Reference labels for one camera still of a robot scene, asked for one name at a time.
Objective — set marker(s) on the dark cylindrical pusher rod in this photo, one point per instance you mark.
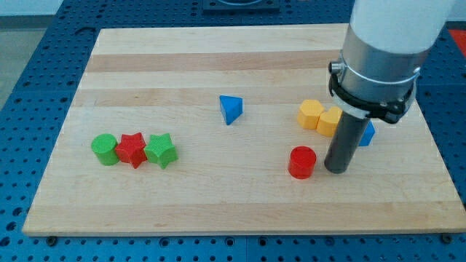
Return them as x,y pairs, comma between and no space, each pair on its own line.
344,143

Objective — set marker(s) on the red cylinder block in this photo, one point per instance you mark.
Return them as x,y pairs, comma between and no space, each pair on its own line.
302,162

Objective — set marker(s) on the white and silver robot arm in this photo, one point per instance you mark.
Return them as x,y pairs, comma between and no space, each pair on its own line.
375,75

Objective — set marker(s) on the green star block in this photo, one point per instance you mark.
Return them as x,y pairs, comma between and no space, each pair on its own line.
161,150

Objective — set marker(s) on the red star block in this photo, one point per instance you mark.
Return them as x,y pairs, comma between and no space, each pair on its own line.
131,149

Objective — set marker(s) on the blue block behind rod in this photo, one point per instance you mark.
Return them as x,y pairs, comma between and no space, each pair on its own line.
368,135

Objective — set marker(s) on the yellow heart block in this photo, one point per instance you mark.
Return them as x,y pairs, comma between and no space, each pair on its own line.
329,121

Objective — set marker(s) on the yellow hexagon block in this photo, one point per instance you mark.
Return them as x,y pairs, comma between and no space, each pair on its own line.
309,114

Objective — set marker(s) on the blue triangle block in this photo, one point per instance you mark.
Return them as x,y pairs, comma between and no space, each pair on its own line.
231,108

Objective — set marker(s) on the wooden board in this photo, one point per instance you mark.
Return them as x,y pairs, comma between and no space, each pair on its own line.
231,179

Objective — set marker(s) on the green cylinder block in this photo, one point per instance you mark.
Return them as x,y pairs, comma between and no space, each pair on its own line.
103,146

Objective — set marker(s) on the black cable ring clamp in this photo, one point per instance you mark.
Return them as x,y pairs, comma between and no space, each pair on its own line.
388,110

